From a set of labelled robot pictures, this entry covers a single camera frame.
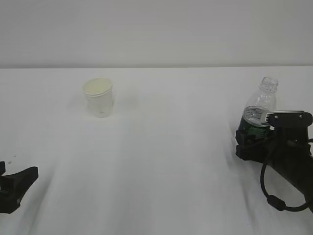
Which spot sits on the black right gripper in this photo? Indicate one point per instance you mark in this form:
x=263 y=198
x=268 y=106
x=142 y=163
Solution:
x=284 y=148

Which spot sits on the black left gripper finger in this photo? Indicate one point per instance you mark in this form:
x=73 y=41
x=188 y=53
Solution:
x=13 y=187

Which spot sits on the clear green-label water bottle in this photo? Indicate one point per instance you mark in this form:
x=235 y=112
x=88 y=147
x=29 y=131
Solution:
x=258 y=105

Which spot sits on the white paper cup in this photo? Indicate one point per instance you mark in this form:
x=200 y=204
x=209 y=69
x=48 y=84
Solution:
x=99 y=96

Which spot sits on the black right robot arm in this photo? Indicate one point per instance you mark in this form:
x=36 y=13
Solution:
x=301 y=179

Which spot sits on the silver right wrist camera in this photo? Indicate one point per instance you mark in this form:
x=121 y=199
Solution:
x=288 y=119

